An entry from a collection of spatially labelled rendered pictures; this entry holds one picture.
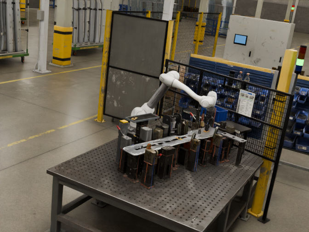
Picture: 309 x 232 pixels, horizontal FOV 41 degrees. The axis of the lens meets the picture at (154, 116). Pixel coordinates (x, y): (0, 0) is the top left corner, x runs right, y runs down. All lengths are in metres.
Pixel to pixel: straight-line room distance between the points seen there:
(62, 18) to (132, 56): 5.13
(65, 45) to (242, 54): 4.86
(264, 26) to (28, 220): 8.16
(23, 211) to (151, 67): 3.30
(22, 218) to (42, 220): 0.20
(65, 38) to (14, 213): 7.78
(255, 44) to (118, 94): 4.97
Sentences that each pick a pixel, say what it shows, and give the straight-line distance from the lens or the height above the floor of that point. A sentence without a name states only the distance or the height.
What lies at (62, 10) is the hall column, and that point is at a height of 1.54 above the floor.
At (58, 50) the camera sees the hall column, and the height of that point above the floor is 0.45.
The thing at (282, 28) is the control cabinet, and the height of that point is 1.86.
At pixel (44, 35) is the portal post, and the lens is 11.00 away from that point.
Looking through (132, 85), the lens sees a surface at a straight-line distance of 7.11.
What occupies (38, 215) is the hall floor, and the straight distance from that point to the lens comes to 4.70.
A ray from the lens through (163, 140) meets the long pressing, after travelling 4.18.
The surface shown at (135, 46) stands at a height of 1.48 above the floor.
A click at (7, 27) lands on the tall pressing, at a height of 0.96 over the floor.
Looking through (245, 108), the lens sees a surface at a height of 1.24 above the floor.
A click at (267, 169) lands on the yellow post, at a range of 5.02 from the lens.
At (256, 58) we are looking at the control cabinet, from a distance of 11.18.
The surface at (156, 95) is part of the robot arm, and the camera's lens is 4.92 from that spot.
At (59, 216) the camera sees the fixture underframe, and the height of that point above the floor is 0.23.
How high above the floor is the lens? 2.47
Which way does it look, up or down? 17 degrees down
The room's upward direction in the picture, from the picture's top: 7 degrees clockwise
